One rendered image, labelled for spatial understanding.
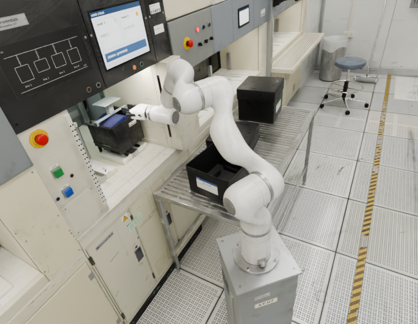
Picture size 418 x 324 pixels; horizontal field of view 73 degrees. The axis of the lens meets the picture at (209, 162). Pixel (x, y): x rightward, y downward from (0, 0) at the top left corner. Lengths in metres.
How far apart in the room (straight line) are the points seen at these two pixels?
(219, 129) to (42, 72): 0.62
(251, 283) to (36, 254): 0.83
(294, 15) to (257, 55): 1.50
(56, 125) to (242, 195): 0.72
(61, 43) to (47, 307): 1.04
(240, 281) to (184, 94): 0.75
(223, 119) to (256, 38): 1.93
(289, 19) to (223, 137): 3.45
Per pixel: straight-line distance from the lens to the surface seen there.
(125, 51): 1.37
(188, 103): 0.96
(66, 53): 1.18
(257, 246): 1.14
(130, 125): 1.70
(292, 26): 4.31
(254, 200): 0.93
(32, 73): 1.12
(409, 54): 5.44
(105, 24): 1.30
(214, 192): 1.46
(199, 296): 2.07
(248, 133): 1.85
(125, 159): 1.72
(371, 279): 2.26
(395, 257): 2.43
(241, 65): 2.97
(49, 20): 1.16
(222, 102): 1.01
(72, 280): 1.48
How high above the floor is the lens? 1.80
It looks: 36 degrees down
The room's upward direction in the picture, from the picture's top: 7 degrees counter-clockwise
